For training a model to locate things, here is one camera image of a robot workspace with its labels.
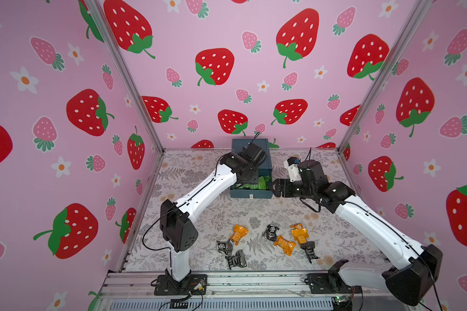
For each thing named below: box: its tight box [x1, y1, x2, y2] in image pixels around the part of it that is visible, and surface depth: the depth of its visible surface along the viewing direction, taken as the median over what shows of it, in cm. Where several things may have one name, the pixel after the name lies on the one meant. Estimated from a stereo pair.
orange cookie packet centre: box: [273, 235, 296, 257], surface depth 85 cm
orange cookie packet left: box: [229, 224, 250, 246], surface depth 88 cm
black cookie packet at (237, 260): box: [225, 249, 248, 270], surface depth 81 cm
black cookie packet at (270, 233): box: [263, 224, 280, 242], surface depth 88 cm
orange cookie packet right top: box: [289, 222, 309, 244], surface depth 88 cm
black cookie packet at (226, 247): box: [215, 239, 234, 256], surface depth 83 cm
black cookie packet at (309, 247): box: [300, 241, 320, 264], surface depth 83 cm
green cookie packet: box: [236, 175, 272, 190], surface depth 85 cm
